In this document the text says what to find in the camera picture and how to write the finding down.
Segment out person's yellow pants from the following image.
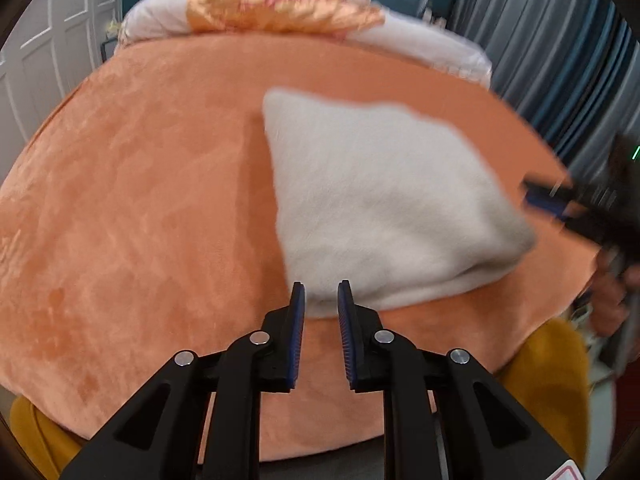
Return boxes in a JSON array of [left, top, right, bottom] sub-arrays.
[[10, 320, 592, 480]]

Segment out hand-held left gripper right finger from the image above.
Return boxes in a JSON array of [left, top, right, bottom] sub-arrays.
[[337, 280, 586, 480]]

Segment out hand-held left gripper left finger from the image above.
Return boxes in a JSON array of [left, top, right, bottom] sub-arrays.
[[60, 281, 307, 480]]

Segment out white towel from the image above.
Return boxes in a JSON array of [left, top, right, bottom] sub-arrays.
[[262, 87, 539, 318]]

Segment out white pillow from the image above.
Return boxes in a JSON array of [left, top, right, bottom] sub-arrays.
[[122, 0, 493, 86]]

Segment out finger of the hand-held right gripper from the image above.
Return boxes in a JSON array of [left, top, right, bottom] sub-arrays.
[[521, 175, 578, 222], [560, 212, 608, 251]]

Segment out white wardrobe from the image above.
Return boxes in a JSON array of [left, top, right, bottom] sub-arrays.
[[0, 0, 126, 161]]

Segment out orange floral satin cloth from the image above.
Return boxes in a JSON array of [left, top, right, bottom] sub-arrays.
[[186, 0, 387, 41]]

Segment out grey-blue curtain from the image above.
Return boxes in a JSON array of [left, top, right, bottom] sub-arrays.
[[445, 0, 640, 171]]

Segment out person's right hand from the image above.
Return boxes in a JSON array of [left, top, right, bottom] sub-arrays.
[[590, 257, 640, 338]]

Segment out orange plush blanket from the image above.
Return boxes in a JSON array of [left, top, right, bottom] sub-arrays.
[[0, 32, 601, 463]]

